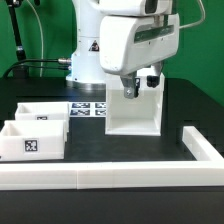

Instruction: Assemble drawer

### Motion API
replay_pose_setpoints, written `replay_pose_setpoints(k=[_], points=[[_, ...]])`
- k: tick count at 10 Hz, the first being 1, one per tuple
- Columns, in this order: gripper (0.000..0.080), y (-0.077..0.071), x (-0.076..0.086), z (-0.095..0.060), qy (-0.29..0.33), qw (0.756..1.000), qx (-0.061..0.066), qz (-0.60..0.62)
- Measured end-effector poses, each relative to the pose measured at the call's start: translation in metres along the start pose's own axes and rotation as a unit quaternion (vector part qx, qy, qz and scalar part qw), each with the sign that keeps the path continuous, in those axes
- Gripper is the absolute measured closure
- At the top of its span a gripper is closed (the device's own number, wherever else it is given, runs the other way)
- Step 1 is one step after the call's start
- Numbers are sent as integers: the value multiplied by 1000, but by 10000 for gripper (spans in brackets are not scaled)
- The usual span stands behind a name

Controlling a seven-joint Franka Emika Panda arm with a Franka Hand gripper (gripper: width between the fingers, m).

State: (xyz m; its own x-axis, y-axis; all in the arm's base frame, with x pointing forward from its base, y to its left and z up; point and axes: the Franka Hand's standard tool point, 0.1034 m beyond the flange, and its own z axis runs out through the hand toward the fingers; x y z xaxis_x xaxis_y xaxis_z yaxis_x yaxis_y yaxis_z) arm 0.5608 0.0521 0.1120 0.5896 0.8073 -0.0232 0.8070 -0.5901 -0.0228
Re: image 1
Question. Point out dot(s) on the black camera stand pole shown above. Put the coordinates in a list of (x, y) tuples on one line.
[(19, 69)]

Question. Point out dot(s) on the white drawer cabinet frame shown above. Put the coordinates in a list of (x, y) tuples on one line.
[(138, 116)]

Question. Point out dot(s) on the white rear drawer box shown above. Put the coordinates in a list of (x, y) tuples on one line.
[(42, 110)]

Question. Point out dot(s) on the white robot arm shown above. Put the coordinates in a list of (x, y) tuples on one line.
[(86, 71)]

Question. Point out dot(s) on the white front drawer box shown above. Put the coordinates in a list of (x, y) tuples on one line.
[(32, 140)]

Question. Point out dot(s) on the white drawer box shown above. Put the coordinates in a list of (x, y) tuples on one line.
[(32, 140), (42, 110)]

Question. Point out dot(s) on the white L-shaped boundary fence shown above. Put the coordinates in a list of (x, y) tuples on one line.
[(207, 169)]

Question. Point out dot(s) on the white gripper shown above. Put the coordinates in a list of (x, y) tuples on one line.
[(128, 44)]

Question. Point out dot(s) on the white marker tag plate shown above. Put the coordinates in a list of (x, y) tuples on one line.
[(87, 109)]

